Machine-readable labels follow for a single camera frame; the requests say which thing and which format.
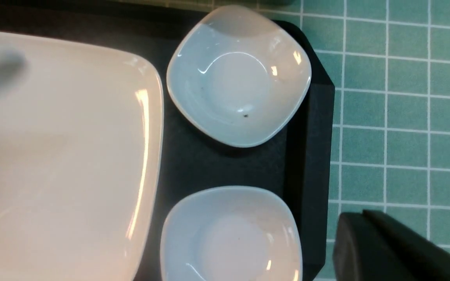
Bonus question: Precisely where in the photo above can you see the large white square plate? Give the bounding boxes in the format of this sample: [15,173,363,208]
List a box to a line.
[0,32,164,281]

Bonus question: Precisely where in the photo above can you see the black serving tray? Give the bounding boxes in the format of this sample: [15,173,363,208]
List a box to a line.
[0,0,335,281]

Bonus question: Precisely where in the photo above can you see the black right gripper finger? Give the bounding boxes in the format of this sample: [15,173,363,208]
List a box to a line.
[332,210,450,281]

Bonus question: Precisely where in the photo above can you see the white bowl tray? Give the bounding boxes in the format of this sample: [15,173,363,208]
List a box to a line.
[166,5,313,148]
[160,186,303,281]

